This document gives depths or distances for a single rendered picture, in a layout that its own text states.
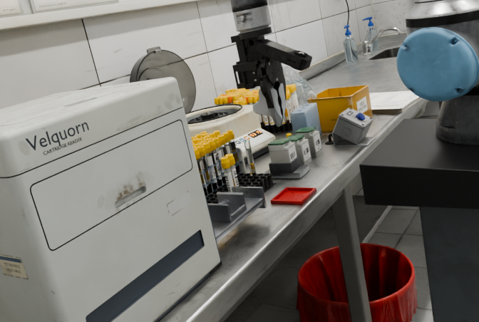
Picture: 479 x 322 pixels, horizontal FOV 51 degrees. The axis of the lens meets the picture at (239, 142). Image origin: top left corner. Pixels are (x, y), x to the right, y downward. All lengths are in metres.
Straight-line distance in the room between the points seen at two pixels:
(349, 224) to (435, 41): 0.55
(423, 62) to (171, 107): 0.38
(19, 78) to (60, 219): 0.78
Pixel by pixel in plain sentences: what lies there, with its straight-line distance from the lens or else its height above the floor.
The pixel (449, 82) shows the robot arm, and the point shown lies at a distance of 0.80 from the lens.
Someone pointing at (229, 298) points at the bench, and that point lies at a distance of 0.75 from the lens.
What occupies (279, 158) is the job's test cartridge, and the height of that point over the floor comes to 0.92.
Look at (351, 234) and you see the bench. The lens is 1.22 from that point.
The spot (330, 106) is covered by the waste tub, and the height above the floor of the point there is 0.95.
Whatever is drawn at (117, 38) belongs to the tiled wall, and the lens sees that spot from 1.53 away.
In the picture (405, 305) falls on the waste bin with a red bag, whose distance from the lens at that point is 1.51.
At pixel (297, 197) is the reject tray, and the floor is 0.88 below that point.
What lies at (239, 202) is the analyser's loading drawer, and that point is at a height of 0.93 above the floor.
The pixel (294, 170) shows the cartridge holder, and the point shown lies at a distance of 1.10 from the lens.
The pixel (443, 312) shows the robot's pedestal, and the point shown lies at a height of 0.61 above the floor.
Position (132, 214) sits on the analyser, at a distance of 0.64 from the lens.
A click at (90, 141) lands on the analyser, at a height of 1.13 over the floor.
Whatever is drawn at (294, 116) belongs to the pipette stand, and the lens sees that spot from 1.28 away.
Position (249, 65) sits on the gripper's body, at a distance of 1.06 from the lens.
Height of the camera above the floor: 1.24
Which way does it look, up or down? 14 degrees down
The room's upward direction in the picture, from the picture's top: 12 degrees counter-clockwise
